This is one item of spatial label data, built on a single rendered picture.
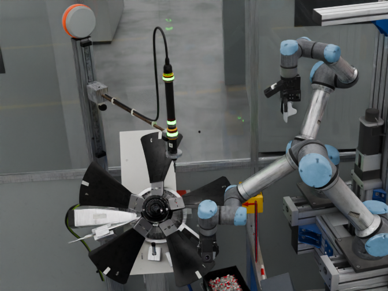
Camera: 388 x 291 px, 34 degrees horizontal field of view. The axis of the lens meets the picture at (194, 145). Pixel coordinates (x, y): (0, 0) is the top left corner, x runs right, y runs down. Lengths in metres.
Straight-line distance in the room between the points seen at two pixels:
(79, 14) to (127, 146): 0.66
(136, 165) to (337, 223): 1.01
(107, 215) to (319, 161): 1.07
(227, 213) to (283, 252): 1.44
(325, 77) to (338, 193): 0.88
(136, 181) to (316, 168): 1.03
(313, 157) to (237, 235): 1.52
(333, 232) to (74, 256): 1.59
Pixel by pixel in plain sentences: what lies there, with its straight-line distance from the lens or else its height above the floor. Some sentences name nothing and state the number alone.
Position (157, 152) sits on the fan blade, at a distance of 2.89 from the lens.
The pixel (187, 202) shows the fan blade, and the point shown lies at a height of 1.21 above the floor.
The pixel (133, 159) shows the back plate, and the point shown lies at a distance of 3.12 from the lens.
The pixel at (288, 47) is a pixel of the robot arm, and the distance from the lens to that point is 2.80.
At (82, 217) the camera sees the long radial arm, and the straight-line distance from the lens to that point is 2.99.
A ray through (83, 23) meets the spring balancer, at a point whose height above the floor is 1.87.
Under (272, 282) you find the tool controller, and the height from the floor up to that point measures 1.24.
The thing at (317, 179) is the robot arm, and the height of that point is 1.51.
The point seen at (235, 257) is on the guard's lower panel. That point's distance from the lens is 3.93.
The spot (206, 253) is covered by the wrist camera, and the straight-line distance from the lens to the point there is 2.66.
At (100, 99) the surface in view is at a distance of 3.12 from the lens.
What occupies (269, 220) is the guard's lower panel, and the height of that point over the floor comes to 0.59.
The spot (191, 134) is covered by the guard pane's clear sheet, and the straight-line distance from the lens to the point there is 3.48.
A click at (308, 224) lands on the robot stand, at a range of 3.24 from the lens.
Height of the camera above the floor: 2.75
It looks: 28 degrees down
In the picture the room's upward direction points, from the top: 3 degrees counter-clockwise
